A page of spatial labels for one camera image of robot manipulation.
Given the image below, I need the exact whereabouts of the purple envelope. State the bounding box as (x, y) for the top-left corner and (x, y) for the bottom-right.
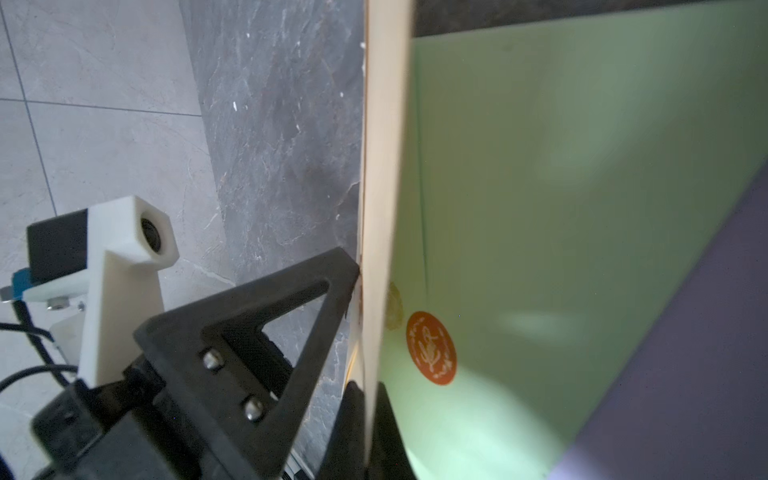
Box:
(552, 172), (767, 479)

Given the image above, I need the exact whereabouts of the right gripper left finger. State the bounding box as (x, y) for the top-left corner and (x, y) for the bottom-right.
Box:
(316, 381), (365, 480)

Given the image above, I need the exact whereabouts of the beige tan envelope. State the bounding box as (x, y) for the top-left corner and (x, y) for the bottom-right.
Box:
(346, 1), (414, 461)

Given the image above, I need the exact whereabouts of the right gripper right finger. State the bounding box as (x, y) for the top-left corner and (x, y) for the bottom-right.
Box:
(371, 383), (417, 480)

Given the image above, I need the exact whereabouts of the light green envelope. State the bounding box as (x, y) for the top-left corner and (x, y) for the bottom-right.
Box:
(379, 1), (767, 479)

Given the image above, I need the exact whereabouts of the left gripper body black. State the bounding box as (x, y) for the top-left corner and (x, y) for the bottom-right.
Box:
(31, 353), (264, 479)

